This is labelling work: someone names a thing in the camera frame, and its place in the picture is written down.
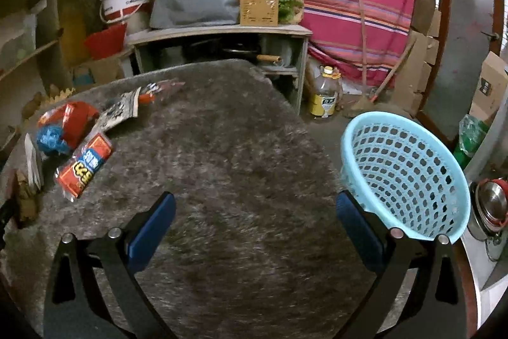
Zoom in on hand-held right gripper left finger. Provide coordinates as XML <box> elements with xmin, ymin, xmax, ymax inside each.
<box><xmin>43</xmin><ymin>191</ymin><xmax>177</xmax><ymax>339</ymax></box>

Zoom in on dark glossy snack packet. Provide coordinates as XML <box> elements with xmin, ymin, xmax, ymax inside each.
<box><xmin>137</xmin><ymin>79</ymin><xmax>186</xmax><ymax>106</ymax></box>

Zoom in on wooden chopstick box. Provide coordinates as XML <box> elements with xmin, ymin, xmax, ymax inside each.
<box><xmin>239</xmin><ymin>0</ymin><xmax>279</xmax><ymax>27</ymax></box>

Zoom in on brown cardboard box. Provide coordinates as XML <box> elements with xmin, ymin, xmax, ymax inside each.
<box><xmin>71</xmin><ymin>53</ymin><xmax>128</xmax><ymax>85</ymax></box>

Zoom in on plastic oil bottle yellow label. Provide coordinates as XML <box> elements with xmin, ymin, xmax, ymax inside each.
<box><xmin>309</xmin><ymin>66</ymin><xmax>344</xmax><ymax>120</ymax></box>

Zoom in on yellow oil jug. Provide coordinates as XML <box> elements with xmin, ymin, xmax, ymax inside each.
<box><xmin>57</xmin><ymin>0</ymin><xmax>88</xmax><ymax>65</ymax></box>

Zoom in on green leafy vegetables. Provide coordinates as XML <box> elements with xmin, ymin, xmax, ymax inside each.
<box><xmin>278</xmin><ymin>0</ymin><xmax>305</xmax><ymax>24</ymax></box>

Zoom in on straw broom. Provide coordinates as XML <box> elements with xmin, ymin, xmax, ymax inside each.
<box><xmin>342</xmin><ymin>0</ymin><xmax>378</xmax><ymax>119</ymax></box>

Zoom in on wooden stick with red end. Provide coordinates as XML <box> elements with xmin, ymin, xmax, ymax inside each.
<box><xmin>369</xmin><ymin>39</ymin><xmax>415</xmax><ymax>101</ymax></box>

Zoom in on orange snack packet blue label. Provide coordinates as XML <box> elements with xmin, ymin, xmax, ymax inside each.
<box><xmin>54</xmin><ymin>131</ymin><xmax>115</xmax><ymax>203</ymax></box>

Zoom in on wooden shelf unit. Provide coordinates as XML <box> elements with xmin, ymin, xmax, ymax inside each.
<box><xmin>0</xmin><ymin>0</ymin><xmax>72</xmax><ymax>149</ymax></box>

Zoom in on low grey cabinet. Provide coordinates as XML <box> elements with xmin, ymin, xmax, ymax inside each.
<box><xmin>126</xmin><ymin>24</ymin><xmax>314</xmax><ymax>116</ymax></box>

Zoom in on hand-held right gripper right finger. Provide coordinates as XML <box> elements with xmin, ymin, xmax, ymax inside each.
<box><xmin>335</xmin><ymin>190</ymin><xmax>469</xmax><ymax>339</ymax></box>

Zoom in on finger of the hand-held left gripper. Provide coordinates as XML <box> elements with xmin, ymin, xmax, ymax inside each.
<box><xmin>0</xmin><ymin>199</ymin><xmax>18</xmax><ymax>230</ymax></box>

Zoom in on jagged cardboard piece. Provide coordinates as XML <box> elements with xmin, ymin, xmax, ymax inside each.
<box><xmin>45</xmin><ymin>85</ymin><xmax>76</xmax><ymax>102</ymax></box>

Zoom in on steel pot with red lid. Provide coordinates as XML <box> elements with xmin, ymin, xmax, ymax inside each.
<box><xmin>468</xmin><ymin>177</ymin><xmax>508</xmax><ymax>242</ymax></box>

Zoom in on red plastic basin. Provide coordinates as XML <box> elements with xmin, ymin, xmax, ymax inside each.
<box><xmin>83</xmin><ymin>23</ymin><xmax>128</xmax><ymax>61</ymax></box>

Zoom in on black pan with wooden handle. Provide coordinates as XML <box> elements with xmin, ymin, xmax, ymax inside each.
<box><xmin>222</xmin><ymin>43</ymin><xmax>282</xmax><ymax>65</ymax></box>

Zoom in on brown crumpled scrap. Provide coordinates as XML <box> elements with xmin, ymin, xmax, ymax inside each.
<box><xmin>14</xmin><ymin>170</ymin><xmax>40</xmax><ymax>224</ymax></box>

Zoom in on light blue plastic basket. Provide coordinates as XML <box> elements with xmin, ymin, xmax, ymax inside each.
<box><xmin>340</xmin><ymin>111</ymin><xmax>471</xmax><ymax>242</ymax></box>

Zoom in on cardboard sheets on wall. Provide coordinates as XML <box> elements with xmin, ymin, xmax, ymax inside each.
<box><xmin>391</xmin><ymin>0</ymin><xmax>443</xmax><ymax>117</ymax></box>

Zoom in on red wrapper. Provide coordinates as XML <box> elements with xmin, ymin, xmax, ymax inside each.
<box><xmin>37</xmin><ymin>101</ymin><xmax>101</xmax><ymax>150</ymax></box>

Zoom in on white paper scrap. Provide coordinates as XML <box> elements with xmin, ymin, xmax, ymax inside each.
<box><xmin>24</xmin><ymin>132</ymin><xmax>44</xmax><ymax>191</ymax></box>

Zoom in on blue wrapper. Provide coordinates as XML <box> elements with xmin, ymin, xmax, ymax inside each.
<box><xmin>36</xmin><ymin>125</ymin><xmax>69</xmax><ymax>157</ymax></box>

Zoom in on green plastic bag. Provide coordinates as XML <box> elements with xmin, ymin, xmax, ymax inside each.
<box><xmin>452</xmin><ymin>114</ymin><xmax>491</xmax><ymax>171</ymax></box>

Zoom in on black and white printed wrapper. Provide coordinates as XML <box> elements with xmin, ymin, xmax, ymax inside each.
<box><xmin>95</xmin><ymin>87</ymin><xmax>142</xmax><ymax>133</ymax></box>

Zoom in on printed cardboard box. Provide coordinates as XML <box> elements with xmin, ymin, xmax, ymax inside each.
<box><xmin>468</xmin><ymin>51</ymin><xmax>508</xmax><ymax>125</ymax></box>

